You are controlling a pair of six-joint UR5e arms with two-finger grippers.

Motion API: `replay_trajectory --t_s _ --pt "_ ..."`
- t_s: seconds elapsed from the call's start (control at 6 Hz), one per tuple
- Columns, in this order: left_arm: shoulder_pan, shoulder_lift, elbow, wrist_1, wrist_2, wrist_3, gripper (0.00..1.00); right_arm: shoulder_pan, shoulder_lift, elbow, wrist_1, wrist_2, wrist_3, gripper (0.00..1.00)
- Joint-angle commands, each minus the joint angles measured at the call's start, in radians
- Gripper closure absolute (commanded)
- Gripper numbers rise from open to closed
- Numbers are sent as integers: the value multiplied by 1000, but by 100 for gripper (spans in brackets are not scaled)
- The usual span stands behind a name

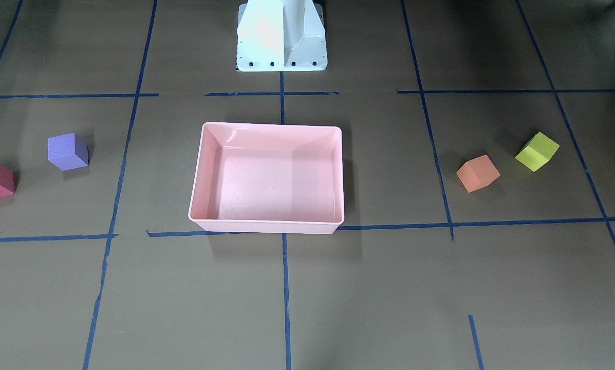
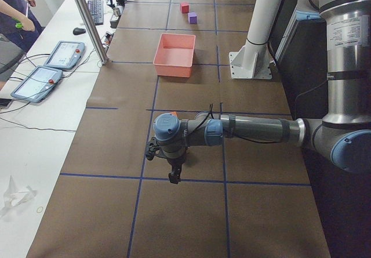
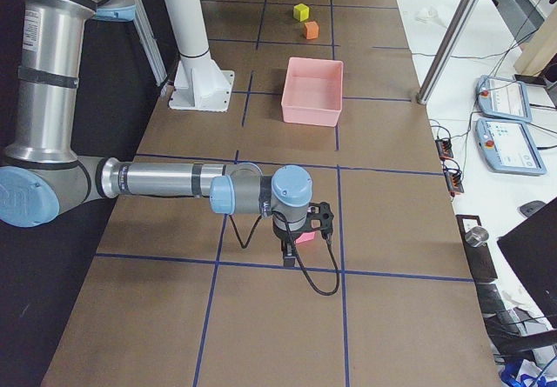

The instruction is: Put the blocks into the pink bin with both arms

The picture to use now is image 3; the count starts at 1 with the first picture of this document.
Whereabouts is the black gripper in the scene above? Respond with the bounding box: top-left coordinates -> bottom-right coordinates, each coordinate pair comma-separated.
272,218 -> 312,267

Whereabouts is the pink foam block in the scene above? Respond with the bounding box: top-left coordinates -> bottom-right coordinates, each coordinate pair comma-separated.
296,231 -> 316,244

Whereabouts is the orange foam block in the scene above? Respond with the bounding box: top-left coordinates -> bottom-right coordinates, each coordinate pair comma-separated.
304,21 -> 319,40

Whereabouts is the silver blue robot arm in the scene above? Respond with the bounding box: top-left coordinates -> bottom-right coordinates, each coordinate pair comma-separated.
1,0 -> 312,266

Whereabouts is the pink plastic bin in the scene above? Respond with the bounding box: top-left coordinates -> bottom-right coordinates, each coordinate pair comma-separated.
281,57 -> 344,127

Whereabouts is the orange black connector box near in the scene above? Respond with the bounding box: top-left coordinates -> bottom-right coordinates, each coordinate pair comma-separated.
443,167 -> 464,197

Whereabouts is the orange black connector box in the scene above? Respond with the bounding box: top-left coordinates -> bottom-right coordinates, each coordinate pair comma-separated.
435,137 -> 453,160
443,167 -> 464,197

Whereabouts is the orange black connector box far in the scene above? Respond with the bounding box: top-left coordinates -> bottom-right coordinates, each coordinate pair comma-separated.
435,137 -> 453,160

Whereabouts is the silver metal cylinder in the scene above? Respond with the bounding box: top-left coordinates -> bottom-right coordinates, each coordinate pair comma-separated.
464,226 -> 489,248

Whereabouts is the yellow foam block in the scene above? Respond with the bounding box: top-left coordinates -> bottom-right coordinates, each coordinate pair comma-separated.
292,3 -> 310,22

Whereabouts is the lower teach pendant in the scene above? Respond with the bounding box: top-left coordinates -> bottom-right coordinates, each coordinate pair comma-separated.
475,117 -> 547,177

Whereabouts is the teach pendant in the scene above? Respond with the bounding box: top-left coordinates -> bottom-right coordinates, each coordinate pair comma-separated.
475,117 -> 547,177
476,76 -> 533,123

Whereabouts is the upper teach pendant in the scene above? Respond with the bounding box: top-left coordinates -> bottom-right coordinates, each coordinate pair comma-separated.
476,76 -> 533,123

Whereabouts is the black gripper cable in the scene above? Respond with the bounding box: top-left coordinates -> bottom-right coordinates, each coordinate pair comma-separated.
227,211 -> 341,297

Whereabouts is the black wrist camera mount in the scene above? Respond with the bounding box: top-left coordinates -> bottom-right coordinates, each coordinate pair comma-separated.
305,202 -> 334,239

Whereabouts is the aluminium frame post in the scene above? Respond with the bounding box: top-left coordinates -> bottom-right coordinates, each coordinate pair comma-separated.
416,0 -> 479,105

